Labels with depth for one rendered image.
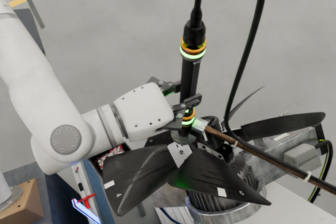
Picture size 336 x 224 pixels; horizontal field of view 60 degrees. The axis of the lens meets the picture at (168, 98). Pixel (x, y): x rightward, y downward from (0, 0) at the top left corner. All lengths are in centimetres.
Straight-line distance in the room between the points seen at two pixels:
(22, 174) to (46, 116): 84
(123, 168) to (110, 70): 175
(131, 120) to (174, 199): 58
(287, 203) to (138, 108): 59
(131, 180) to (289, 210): 47
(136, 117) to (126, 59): 214
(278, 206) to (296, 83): 186
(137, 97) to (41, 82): 18
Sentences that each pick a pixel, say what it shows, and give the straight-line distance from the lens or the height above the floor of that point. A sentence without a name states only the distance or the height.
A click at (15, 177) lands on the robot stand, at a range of 133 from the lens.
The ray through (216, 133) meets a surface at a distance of 70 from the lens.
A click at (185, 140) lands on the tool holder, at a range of 78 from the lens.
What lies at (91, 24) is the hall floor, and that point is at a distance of 305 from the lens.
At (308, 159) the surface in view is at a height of 115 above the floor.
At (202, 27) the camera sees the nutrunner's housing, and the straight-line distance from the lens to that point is 46.
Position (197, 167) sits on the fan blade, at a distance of 72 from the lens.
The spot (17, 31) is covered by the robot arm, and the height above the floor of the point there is 167.
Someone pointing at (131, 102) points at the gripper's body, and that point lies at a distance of 58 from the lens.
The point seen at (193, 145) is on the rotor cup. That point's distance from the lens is 93.
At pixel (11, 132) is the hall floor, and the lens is 258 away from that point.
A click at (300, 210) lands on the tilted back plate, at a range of 95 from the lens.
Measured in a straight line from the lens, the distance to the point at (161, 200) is 113.
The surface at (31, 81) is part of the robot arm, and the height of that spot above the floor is 167.
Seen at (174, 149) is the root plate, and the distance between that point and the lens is 95.
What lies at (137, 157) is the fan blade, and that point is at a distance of 96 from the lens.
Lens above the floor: 207
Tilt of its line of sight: 59 degrees down
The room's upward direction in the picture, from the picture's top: straight up
